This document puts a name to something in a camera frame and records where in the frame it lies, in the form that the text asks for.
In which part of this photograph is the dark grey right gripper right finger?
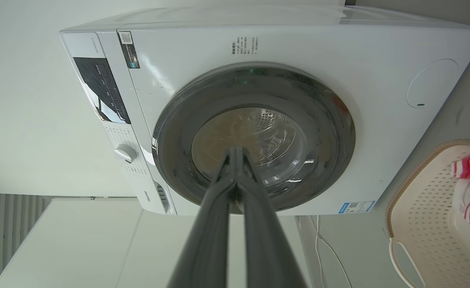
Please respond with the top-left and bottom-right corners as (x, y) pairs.
(237, 148), (307, 288)

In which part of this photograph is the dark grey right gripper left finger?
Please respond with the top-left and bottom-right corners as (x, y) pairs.
(167, 147), (238, 288)

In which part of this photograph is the washer door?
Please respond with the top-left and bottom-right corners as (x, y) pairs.
(152, 62), (356, 212)

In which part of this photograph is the white front-load washing machine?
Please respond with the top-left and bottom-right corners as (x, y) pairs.
(59, 5), (470, 216)

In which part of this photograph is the blue energy label sticker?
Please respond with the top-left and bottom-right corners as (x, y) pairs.
(338, 200), (376, 214)

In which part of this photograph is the white cabinet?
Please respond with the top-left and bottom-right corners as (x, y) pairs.
(0, 198), (311, 288)

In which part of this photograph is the white dial knob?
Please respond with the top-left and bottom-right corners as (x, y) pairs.
(114, 144), (138, 164)

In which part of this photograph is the cream perforated laundry basket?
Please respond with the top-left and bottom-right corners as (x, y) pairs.
(385, 139), (470, 288)

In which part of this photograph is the black display panel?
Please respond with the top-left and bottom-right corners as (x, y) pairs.
(73, 57), (131, 124)

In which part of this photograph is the black QR code sticker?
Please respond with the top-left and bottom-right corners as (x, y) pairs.
(118, 31), (141, 69)

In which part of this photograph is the grey slatted panel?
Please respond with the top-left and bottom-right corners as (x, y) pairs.
(0, 193), (53, 288)

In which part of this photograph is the round white filter cover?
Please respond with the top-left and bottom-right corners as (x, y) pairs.
(406, 59), (460, 109)

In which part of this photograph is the thin white power cable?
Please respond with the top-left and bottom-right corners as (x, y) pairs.
(309, 215), (354, 288)

